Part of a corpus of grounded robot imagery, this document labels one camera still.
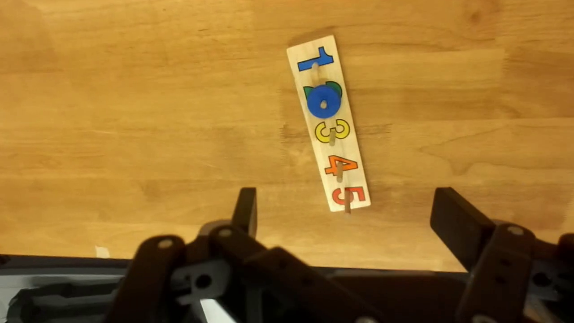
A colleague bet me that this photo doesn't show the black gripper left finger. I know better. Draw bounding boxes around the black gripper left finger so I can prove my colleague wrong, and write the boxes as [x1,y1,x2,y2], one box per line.
[104,187,384,323]

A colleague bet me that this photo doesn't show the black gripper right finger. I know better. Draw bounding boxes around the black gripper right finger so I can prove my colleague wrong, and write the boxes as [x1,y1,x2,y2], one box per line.
[429,187,574,323]

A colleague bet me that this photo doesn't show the blue ring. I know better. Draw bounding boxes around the blue ring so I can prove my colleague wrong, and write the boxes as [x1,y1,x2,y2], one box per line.
[305,81,344,118]

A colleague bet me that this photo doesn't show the wooden number peg stand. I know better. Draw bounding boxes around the wooden number peg stand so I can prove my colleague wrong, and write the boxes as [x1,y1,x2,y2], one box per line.
[285,34,373,215]

